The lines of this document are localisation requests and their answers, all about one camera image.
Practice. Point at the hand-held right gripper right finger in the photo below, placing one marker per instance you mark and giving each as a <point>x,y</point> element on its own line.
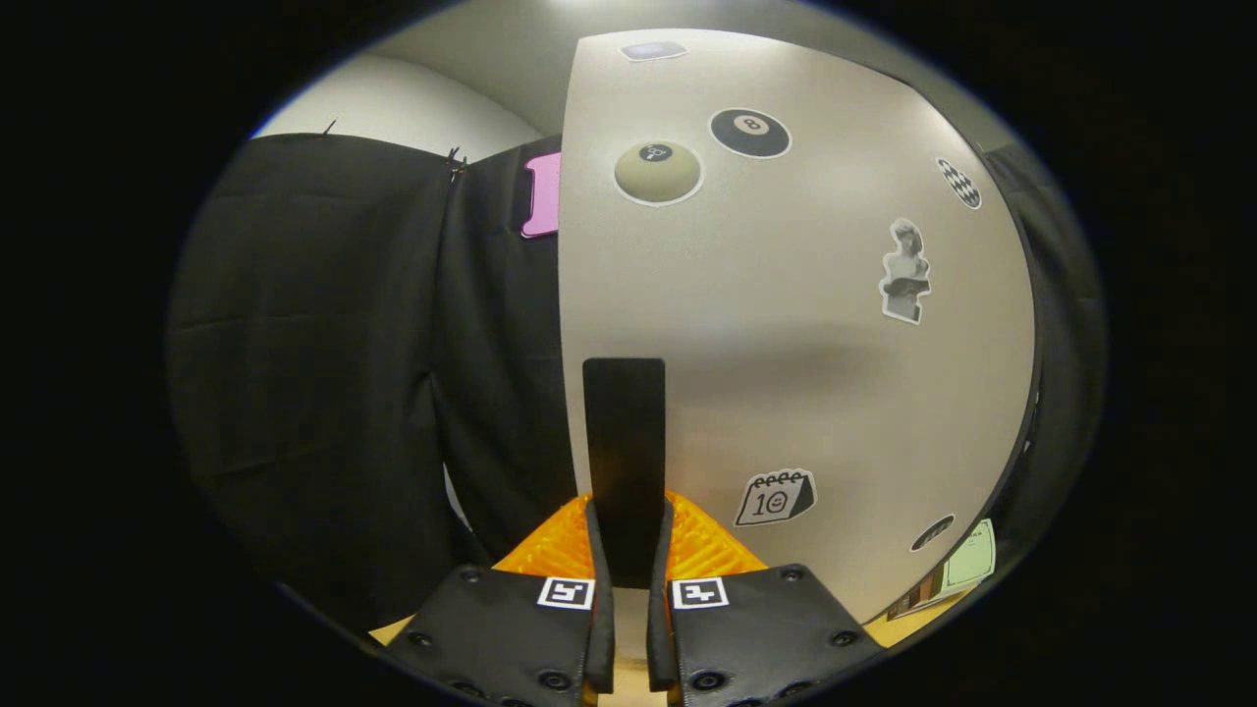
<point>658,628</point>

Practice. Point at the black backdrop cloth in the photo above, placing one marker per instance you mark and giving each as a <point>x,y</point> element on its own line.
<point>324,344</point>

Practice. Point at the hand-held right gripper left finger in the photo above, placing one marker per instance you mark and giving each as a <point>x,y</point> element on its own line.
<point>603,628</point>

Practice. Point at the grey cabinet door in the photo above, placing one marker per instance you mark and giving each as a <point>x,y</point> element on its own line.
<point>805,373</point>

